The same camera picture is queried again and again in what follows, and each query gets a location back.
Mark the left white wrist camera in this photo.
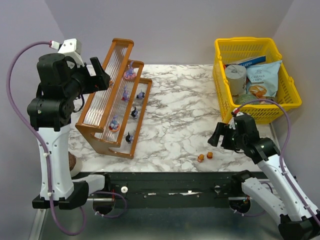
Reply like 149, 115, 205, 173
50, 38, 85, 68

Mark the black hat donkey toy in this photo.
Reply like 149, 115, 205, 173
125, 132, 134, 144
130, 107, 139, 119

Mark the dark blue box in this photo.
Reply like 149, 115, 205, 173
224, 55, 266, 68

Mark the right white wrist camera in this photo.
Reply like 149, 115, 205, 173
231, 109, 245, 119

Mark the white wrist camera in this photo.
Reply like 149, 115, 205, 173
231, 109, 245, 119
50, 38, 85, 68

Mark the grey cylindrical canister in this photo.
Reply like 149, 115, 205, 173
224, 64, 247, 96

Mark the black hat donkey toy front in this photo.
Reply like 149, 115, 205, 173
125, 132, 134, 144

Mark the light blue chips bag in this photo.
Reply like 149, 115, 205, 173
246, 60, 282, 99

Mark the yellow plastic basket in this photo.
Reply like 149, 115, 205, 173
213, 37, 302, 124

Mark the black hat donkey toy back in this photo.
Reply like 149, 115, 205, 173
130, 107, 139, 119

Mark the green round item in basket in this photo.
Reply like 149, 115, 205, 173
234, 93, 258, 105

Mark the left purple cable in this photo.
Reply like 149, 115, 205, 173
5, 40, 87, 236

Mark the brown tiered acrylic shelf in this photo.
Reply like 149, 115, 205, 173
75, 38, 153, 159

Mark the purple donkey red base toy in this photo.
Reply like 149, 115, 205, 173
121, 85, 130, 102

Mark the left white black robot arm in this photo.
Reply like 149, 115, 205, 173
27, 53, 110, 210

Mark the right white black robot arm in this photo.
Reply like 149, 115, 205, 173
207, 113, 320, 240

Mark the brown topped white roll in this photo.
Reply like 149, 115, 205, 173
68, 152, 83, 178

